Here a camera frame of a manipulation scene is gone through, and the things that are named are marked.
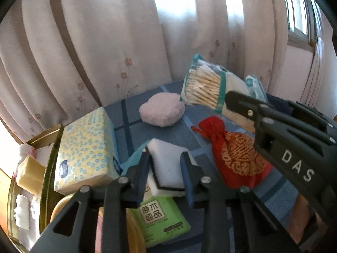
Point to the white sheer curtain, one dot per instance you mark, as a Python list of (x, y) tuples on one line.
[(322, 71)]

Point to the yellow sponge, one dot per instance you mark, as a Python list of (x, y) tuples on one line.
[(30, 175)]

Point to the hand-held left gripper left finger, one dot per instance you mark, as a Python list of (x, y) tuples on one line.
[(142, 179)]

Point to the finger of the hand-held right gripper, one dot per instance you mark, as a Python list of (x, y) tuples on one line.
[(244, 105), (308, 116)]

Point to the red gold embroidered pouch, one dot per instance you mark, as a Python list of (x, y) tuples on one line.
[(237, 155)]

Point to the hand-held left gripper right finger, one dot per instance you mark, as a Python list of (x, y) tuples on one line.
[(188, 179)]

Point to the pink floral curtain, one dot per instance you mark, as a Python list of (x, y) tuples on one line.
[(110, 44)]

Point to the window with metal frame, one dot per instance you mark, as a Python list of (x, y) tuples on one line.
[(300, 10)]

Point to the gold rectangular tin box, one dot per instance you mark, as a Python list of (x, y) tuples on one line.
[(54, 147)]

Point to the round gold lid pink label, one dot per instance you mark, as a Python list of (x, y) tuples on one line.
[(135, 232)]

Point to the white sponge block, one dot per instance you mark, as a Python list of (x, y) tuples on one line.
[(168, 163)]

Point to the blue checked tablecloth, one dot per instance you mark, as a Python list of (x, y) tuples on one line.
[(131, 126)]

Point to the clear wet wipes pack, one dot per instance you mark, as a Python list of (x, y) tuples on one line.
[(254, 87)]

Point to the yellow dotted tissue pack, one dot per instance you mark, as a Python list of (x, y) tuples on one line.
[(84, 150)]

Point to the person's right hand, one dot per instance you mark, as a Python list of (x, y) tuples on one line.
[(301, 212)]

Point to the pink fluffy cloth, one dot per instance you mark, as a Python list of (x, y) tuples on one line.
[(162, 110)]

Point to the teal cloth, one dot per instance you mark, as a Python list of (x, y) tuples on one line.
[(133, 160)]

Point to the cotton swab pack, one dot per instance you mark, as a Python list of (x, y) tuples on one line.
[(205, 87)]

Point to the green tissue packet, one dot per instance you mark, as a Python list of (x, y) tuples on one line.
[(160, 221)]

